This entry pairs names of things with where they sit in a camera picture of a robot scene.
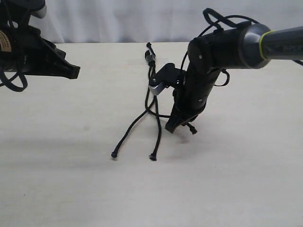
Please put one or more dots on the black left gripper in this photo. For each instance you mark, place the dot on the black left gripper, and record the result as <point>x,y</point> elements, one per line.
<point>36,55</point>

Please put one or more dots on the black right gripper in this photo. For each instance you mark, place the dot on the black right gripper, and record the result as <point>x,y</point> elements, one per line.
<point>191,97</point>

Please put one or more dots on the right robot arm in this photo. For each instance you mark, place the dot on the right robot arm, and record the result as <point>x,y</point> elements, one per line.
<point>247,47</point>

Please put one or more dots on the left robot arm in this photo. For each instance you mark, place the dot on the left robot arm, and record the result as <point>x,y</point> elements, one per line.
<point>16,15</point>

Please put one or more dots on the white backdrop curtain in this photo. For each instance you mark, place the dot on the white backdrop curtain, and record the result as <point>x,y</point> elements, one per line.
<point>139,21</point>

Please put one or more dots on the clear adhesive tape strip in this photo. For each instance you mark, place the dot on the clear adhesive tape strip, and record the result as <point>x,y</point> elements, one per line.
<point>134,62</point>

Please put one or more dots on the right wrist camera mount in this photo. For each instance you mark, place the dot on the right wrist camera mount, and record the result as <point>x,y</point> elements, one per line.
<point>167,76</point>

